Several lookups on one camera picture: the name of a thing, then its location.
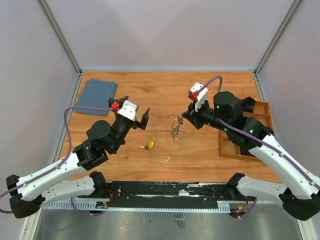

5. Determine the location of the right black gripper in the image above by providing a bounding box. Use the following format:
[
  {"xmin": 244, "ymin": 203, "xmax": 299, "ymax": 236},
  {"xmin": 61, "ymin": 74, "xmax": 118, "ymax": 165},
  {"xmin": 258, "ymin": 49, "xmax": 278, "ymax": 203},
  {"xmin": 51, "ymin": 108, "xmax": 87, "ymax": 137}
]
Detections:
[{"xmin": 182, "ymin": 95, "xmax": 231, "ymax": 133}]

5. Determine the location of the large metal keyring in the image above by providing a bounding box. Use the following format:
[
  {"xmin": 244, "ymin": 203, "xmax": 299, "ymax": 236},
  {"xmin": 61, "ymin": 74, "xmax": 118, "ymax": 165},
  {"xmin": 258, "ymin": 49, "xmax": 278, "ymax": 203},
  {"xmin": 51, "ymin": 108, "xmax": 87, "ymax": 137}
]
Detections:
[{"xmin": 170, "ymin": 113, "xmax": 184, "ymax": 140}]

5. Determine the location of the yellow tag key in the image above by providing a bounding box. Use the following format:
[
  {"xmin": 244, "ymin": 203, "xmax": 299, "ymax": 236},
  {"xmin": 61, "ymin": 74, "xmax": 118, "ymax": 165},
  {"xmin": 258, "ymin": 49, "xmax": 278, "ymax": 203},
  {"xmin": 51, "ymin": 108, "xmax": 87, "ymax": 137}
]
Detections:
[{"xmin": 139, "ymin": 140, "xmax": 154, "ymax": 150}]

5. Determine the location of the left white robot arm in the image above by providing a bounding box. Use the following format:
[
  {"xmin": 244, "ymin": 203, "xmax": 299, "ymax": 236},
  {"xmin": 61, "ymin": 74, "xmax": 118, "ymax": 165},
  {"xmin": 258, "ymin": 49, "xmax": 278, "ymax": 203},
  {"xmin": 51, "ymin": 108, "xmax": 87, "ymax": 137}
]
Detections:
[{"xmin": 0, "ymin": 96, "xmax": 150, "ymax": 219}]

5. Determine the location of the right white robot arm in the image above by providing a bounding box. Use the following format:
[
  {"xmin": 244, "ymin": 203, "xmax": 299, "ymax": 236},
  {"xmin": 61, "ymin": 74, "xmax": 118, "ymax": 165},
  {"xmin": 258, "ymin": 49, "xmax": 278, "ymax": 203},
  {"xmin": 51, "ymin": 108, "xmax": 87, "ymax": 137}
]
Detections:
[{"xmin": 182, "ymin": 90, "xmax": 320, "ymax": 221}]

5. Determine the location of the blue folded cloth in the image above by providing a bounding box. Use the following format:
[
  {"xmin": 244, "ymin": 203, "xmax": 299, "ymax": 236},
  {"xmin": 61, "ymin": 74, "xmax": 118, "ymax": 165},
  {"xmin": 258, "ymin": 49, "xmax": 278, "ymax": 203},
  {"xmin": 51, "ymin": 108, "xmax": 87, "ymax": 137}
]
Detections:
[{"xmin": 75, "ymin": 78, "xmax": 118, "ymax": 109}]

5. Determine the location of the wooden compartment tray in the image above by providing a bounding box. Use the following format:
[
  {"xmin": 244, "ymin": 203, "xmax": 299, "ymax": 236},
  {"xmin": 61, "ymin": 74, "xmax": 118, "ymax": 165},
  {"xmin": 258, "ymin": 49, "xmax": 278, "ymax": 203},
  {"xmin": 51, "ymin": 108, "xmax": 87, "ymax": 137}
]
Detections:
[{"xmin": 218, "ymin": 99, "xmax": 271, "ymax": 165}]

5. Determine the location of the rolled dark tie top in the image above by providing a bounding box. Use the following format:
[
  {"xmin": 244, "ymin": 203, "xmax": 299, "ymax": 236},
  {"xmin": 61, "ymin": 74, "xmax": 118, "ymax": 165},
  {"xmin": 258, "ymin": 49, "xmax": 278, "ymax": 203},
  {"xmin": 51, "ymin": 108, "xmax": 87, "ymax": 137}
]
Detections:
[{"xmin": 240, "ymin": 96, "xmax": 256, "ymax": 113}]

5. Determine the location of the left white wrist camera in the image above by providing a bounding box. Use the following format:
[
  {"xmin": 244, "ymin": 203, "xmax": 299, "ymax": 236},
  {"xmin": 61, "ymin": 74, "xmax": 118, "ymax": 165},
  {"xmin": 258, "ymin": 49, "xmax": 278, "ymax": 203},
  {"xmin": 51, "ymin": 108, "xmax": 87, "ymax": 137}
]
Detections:
[{"xmin": 116, "ymin": 100, "xmax": 139, "ymax": 122}]

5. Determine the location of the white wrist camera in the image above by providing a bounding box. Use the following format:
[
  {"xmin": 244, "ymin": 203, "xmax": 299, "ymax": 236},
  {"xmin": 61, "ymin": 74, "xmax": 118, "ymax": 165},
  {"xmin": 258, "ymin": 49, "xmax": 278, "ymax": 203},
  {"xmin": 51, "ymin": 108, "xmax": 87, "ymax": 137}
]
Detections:
[
  {"xmin": 116, "ymin": 100, "xmax": 139, "ymax": 122},
  {"xmin": 187, "ymin": 82, "xmax": 208, "ymax": 112}
]

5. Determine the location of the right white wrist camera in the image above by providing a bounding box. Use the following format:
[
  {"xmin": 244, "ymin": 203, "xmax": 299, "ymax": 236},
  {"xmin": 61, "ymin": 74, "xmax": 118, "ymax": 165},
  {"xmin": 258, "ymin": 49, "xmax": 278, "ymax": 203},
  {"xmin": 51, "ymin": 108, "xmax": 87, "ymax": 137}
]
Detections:
[{"xmin": 187, "ymin": 82, "xmax": 208, "ymax": 112}]

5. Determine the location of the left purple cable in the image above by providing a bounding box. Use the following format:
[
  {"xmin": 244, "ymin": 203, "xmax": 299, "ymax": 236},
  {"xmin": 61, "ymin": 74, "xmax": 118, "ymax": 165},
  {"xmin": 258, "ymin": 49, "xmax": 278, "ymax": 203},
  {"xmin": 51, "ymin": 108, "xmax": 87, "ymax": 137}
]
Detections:
[{"xmin": 0, "ymin": 104, "xmax": 118, "ymax": 232}]

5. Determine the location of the black mounting base rail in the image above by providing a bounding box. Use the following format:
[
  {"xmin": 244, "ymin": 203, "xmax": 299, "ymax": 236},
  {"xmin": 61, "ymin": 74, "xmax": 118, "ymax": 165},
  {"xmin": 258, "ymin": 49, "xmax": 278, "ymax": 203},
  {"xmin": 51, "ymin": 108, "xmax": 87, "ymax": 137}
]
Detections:
[{"xmin": 77, "ymin": 180, "xmax": 258, "ymax": 210}]

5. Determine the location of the grey slotted cable duct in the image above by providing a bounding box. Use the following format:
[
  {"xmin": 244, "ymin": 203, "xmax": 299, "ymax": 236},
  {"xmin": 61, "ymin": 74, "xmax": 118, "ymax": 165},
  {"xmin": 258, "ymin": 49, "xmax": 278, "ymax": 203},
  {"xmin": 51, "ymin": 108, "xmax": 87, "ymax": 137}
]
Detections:
[{"xmin": 42, "ymin": 199, "xmax": 231, "ymax": 214}]

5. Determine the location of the left aluminium frame post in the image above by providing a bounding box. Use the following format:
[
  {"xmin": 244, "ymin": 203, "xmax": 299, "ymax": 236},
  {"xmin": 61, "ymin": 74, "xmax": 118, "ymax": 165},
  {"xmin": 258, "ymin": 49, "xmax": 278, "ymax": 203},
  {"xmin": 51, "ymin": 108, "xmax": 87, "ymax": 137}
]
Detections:
[{"xmin": 37, "ymin": 0, "xmax": 83, "ymax": 76}]

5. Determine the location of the aluminium frame post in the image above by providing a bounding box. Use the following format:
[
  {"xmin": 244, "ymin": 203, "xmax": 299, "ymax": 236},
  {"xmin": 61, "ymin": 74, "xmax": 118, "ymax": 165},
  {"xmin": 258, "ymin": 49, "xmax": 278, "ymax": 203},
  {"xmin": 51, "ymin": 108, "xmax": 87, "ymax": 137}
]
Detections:
[
  {"xmin": 37, "ymin": 0, "xmax": 83, "ymax": 76},
  {"xmin": 253, "ymin": 0, "xmax": 305, "ymax": 76}
]

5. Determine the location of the right aluminium frame post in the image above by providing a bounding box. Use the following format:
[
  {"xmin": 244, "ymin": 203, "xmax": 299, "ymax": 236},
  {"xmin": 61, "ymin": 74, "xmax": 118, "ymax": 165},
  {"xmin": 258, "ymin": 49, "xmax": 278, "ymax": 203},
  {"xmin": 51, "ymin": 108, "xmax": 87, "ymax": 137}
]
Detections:
[{"xmin": 253, "ymin": 0, "xmax": 305, "ymax": 76}]

